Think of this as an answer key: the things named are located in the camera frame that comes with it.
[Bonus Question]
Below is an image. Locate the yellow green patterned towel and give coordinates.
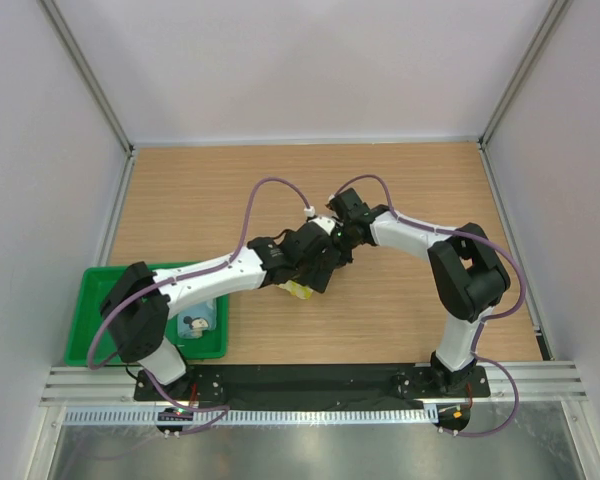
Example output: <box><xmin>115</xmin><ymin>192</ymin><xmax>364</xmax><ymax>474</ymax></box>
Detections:
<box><xmin>278</xmin><ymin>280</ymin><xmax>313</xmax><ymax>300</ymax></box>

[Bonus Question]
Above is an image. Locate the blue polka dot towel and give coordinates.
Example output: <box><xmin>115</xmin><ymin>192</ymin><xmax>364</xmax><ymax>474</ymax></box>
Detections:
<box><xmin>176</xmin><ymin>299</ymin><xmax>217</xmax><ymax>340</ymax></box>

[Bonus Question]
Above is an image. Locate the green plastic tray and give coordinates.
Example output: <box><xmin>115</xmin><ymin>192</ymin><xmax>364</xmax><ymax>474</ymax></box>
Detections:
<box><xmin>64</xmin><ymin>266</ymin><xmax>229</xmax><ymax>367</ymax></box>

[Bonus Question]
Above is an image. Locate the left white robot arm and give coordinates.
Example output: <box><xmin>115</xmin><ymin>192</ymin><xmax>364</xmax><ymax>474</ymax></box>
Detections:
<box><xmin>100</xmin><ymin>216</ymin><xmax>352</xmax><ymax>400</ymax></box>

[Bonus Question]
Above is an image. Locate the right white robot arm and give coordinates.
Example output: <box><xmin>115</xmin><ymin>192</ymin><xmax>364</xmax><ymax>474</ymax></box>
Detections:
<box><xmin>327</xmin><ymin>188</ymin><xmax>511</xmax><ymax>396</ymax></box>

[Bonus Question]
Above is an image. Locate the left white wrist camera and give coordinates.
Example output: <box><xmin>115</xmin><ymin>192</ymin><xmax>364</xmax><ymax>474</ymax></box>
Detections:
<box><xmin>304</xmin><ymin>206</ymin><xmax>337</xmax><ymax>235</ymax></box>

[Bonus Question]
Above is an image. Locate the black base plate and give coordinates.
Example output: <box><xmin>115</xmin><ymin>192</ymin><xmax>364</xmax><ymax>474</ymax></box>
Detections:
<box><xmin>164</xmin><ymin>363</ymin><xmax>491</xmax><ymax>412</ymax></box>

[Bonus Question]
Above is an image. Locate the white slotted cable duct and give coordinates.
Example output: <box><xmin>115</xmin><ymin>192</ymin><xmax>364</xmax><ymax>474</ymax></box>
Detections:
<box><xmin>63</xmin><ymin>405</ymin><xmax>438</xmax><ymax>427</ymax></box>

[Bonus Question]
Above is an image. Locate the aluminium front rail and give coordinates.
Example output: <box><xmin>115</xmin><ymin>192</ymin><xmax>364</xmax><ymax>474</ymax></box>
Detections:
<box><xmin>39</xmin><ymin>361</ymin><xmax>587</xmax><ymax>407</ymax></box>

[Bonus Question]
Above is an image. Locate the right aluminium frame post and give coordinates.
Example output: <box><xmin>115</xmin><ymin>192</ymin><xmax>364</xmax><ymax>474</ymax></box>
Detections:
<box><xmin>478</xmin><ymin>0</ymin><xmax>572</xmax><ymax>150</ymax></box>

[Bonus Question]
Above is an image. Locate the aluminium frame post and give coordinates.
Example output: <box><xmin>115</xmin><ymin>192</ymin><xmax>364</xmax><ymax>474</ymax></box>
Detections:
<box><xmin>478</xmin><ymin>0</ymin><xmax>572</xmax><ymax>150</ymax></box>
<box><xmin>37</xmin><ymin>0</ymin><xmax>134</xmax><ymax>156</ymax></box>

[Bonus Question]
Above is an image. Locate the left aluminium frame post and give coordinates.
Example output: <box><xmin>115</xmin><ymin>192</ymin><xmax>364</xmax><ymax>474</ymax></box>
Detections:
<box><xmin>37</xmin><ymin>0</ymin><xmax>134</xmax><ymax>156</ymax></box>

